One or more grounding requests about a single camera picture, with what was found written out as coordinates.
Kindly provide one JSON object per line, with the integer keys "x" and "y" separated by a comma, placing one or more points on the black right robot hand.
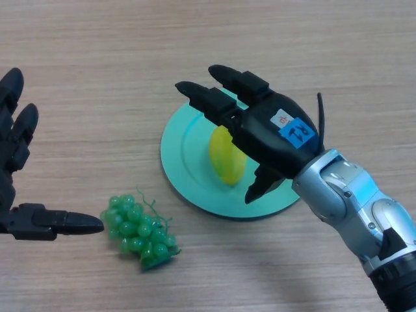
{"x": 269, "y": 136}

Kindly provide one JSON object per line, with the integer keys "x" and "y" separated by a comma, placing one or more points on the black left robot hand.
{"x": 13, "y": 146}

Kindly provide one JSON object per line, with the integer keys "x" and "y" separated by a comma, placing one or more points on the yellow starfruit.
{"x": 224, "y": 159}

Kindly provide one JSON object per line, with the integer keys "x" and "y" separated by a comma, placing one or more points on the green round plate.
{"x": 182, "y": 152}

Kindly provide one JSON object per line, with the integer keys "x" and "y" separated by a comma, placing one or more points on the green grape bunch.
{"x": 139, "y": 230}

